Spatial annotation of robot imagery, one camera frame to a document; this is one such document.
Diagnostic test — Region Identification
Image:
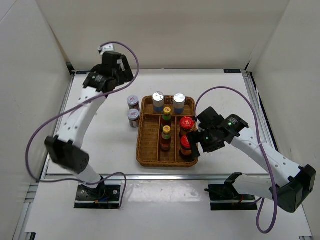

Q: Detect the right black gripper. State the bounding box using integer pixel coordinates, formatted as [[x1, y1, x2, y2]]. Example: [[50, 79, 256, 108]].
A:
[[186, 127, 226, 160]]

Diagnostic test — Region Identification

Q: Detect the red lid chili jar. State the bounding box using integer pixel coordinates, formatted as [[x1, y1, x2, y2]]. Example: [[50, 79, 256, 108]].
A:
[[179, 116, 196, 138], [179, 135, 193, 162]]

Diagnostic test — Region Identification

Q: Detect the purple lid jar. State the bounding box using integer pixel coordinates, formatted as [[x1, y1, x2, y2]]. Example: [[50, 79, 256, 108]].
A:
[[127, 108, 140, 128], [127, 95, 140, 111]]

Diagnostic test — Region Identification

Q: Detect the sauce bottle yellow cap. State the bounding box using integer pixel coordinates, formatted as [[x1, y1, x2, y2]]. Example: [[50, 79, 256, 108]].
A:
[[159, 125, 172, 151], [160, 107, 172, 130]]

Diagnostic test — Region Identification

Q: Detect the silver lid spice jar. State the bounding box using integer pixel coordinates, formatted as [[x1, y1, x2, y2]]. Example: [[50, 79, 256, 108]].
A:
[[173, 93, 186, 115], [152, 91, 165, 113]]

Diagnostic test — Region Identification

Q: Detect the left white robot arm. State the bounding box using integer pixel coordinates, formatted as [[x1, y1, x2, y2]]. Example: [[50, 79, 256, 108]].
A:
[[44, 52, 134, 200]]

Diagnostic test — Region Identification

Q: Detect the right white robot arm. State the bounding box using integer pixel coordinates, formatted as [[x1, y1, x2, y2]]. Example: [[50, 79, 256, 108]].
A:
[[186, 113, 316, 213]]

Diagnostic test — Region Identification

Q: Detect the woven wicker divided basket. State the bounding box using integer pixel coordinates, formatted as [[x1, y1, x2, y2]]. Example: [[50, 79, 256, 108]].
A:
[[136, 95, 199, 168]]

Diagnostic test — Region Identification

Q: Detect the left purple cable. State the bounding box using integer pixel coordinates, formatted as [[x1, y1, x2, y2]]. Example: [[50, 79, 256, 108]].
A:
[[25, 41, 140, 209]]

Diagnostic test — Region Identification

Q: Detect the purple cable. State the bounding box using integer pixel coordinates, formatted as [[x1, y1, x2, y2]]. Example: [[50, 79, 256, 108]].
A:
[[25, 41, 140, 209], [193, 86, 279, 235]]

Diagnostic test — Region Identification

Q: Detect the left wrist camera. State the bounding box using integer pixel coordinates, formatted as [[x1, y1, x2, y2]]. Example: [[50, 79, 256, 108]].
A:
[[98, 43, 124, 73]]

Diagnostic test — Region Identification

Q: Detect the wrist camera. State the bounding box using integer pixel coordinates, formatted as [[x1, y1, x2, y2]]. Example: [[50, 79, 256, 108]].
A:
[[98, 43, 124, 73], [196, 106, 225, 130]]

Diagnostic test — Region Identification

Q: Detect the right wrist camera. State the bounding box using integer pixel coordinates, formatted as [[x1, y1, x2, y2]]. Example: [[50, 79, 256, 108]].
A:
[[196, 106, 225, 130]]

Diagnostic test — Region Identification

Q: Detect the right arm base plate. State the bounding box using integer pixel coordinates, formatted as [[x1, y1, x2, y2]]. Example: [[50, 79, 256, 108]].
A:
[[204, 184, 258, 211]]

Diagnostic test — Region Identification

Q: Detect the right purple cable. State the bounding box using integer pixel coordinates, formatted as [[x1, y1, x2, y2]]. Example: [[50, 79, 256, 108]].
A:
[[193, 86, 279, 235]]

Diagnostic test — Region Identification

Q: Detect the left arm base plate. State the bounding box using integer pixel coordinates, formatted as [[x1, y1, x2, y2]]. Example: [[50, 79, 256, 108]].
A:
[[74, 183, 122, 210]]

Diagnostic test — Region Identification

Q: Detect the aluminium table rail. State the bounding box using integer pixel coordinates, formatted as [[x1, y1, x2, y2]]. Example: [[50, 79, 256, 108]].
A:
[[44, 173, 270, 181]]

